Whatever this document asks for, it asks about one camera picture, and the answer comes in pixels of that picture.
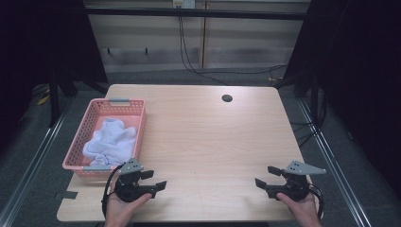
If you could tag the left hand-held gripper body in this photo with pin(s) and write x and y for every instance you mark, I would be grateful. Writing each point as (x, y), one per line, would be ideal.
(129, 186)

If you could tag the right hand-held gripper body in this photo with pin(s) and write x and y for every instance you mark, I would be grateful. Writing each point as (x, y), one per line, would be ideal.
(294, 186)

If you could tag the light purple towel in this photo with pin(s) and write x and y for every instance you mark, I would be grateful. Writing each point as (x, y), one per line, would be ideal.
(110, 142)

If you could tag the pink plastic basket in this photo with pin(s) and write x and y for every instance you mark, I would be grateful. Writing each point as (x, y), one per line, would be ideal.
(84, 127)

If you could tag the person's left hand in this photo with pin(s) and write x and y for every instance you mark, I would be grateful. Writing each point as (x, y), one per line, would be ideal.
(121, 211)

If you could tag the person's right hand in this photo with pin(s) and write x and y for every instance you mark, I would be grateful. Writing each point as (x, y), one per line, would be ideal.
(301, 213)

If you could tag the black tape strip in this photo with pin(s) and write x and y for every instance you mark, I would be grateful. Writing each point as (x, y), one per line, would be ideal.
(68, 195)

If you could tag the dark round table grommet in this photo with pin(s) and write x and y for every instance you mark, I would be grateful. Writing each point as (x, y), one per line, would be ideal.
(227, 98)

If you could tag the black metal stand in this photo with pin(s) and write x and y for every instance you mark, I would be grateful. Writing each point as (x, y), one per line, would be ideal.
(54, 104)

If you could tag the black curtain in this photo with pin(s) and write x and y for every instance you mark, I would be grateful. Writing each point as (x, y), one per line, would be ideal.
(41, 41)
(362, 78)

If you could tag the black horizontal bar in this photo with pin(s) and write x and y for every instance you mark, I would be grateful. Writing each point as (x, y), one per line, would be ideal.
(195, 13)

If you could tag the metal floor rail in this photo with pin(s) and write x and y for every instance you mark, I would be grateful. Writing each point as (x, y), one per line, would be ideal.
(334, 164)
(30, 165)

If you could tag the white wall socket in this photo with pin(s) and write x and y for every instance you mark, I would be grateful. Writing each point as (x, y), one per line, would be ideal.
(183, 3)

